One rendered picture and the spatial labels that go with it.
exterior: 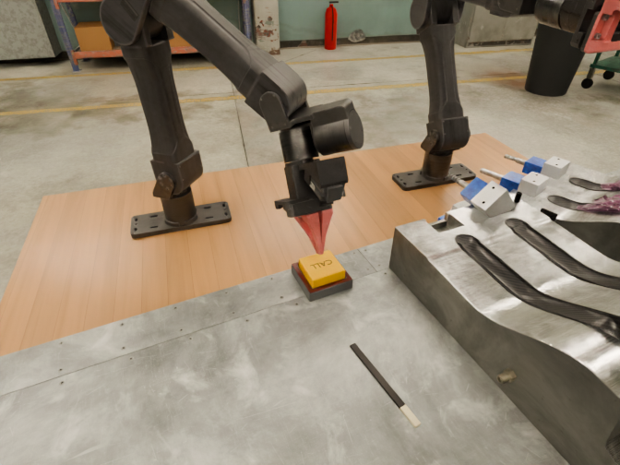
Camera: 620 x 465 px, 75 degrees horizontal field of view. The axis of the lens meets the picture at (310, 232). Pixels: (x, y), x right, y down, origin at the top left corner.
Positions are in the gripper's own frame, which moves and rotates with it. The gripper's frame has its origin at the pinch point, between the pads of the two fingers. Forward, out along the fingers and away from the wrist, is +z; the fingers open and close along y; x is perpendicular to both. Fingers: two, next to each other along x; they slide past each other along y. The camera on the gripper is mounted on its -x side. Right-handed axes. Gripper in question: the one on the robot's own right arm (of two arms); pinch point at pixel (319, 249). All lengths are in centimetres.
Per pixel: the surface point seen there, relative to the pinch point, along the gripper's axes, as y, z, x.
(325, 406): -9.4, 16.4, -15.7
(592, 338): 16.9, 10.3, -32.4
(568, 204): 52, 4, -5
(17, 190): -96, -32, 238
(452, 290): 12.6, 7.3, -15.8
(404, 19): 355, -179, 430
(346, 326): -0.6, 11.3, -6.7
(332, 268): 1.5, 3.6, -0.5
